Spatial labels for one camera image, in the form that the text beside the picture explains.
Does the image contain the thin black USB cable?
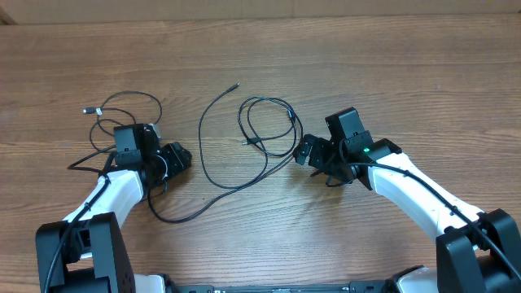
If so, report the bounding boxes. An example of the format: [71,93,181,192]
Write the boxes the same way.
[198,83,269,190]

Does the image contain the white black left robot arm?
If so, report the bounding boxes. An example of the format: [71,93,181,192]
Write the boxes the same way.
[35,169,177,292]

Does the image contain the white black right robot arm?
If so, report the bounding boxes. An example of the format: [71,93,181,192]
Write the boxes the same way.
[293,133,520,292]

